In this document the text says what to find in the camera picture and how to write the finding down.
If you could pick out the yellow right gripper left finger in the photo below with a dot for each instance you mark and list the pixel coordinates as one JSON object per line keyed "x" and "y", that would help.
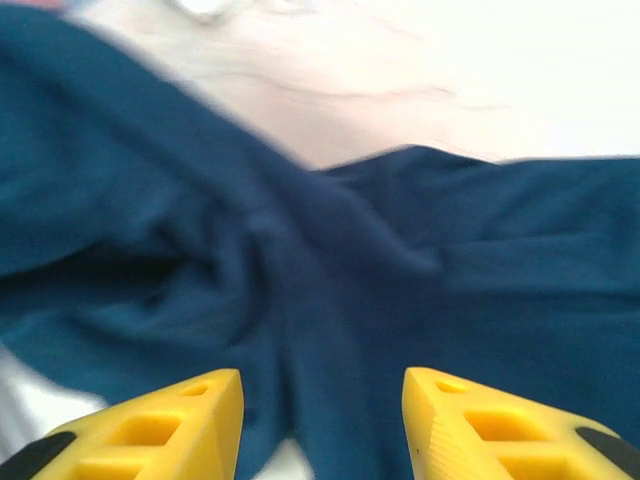
{"x": 190, "y": 435}

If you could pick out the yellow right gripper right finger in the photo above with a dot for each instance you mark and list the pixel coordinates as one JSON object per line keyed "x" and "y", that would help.
{"x": 450, "y": 440}

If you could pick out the dark blue t-shirt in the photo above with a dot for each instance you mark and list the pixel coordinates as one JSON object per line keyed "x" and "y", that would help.
{"x": 320, "y": 250}

